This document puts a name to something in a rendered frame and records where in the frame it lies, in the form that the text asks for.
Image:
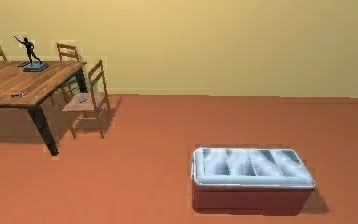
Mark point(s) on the black figure statue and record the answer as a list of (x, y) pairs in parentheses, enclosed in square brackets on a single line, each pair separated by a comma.
[(31, 53)]

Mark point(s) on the small grey object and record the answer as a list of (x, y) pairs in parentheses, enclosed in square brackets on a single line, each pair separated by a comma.
[(18, 95)]

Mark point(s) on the wooden dining table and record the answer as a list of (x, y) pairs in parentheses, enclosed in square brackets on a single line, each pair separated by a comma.
[(17, 83)]

